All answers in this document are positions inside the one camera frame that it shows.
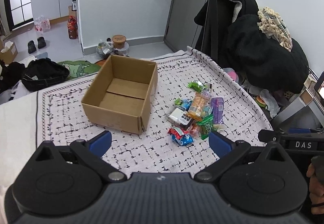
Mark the burger shaped toy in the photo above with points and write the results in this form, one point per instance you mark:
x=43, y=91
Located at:
x=260, y=102

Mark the small biscuit stick pack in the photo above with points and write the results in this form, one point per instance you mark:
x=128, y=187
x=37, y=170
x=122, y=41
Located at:
x=208, y=86

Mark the red oil bottle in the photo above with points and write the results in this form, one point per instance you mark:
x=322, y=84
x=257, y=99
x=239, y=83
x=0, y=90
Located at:
x=72, y=27

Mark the black slipper right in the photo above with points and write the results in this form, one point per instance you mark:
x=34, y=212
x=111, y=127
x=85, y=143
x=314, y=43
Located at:
x=41, y=43

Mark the green cartoon floor mat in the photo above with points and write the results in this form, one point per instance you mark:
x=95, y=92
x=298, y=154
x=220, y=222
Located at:
x=79, y=68

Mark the black clothes pile on chair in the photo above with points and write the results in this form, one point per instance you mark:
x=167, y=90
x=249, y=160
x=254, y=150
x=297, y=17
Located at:
x=230, y=36

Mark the lilac round snack pack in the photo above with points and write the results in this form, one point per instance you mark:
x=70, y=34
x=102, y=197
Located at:
x=206, y=94

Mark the brown cardboard box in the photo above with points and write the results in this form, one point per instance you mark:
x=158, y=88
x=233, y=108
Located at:
x=120, y=95

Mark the brown lidded jar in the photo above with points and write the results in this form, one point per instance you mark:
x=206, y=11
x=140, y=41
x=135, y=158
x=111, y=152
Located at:
x=119, y=41

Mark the small open cardboard box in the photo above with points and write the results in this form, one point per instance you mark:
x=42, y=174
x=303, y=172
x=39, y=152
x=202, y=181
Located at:
x=9, y=52

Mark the red blue snack bag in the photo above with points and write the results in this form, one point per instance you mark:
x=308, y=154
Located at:
x=181, y=137

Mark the white patterned bed blanket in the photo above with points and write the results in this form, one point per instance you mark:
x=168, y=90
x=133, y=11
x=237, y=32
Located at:
x=56, y=114

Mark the orange rice cracker pack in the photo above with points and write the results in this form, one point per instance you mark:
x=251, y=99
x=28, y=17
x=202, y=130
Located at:
x=196, y=109

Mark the pink plastic bag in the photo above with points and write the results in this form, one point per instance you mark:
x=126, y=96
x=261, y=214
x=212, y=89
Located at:
x=42, y=24

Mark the light green snack pack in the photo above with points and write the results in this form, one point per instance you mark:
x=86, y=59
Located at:
x=196, y=85

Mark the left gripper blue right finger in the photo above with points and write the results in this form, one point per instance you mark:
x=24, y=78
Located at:
x=219, y=144

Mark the teal label cookie pack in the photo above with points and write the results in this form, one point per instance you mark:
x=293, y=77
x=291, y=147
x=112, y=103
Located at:
x=207, y=110

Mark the pink grey plush toy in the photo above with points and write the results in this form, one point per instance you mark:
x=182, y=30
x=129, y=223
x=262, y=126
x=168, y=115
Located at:
x=231, y=72

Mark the black bag on floor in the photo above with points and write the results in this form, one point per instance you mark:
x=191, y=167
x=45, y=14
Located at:
x=43, y=73

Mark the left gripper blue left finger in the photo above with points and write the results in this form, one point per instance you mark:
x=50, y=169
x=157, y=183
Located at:
x=100, y=144

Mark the black spray bottle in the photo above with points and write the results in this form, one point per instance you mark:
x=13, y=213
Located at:
x=74, y=6

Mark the white sesame snack pack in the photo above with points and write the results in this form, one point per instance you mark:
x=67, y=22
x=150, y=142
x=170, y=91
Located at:
x=178, y=117

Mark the person's right hand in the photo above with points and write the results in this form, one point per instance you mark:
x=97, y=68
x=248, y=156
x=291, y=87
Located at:
x=315, y=186

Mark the dark green snack bag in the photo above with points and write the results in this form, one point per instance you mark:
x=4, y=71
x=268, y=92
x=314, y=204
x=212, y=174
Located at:
x=206, y=126

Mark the purple long snack pack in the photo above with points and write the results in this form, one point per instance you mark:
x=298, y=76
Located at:
x=217, y=104

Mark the pink snack pack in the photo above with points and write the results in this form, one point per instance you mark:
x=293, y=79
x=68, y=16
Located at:
x=194, y=130

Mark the beige knitted cloth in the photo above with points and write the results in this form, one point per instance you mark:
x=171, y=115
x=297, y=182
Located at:
x=273, y=26

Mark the blue green candy pack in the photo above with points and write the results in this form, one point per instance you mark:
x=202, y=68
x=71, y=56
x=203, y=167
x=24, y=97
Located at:
x=183, y=104

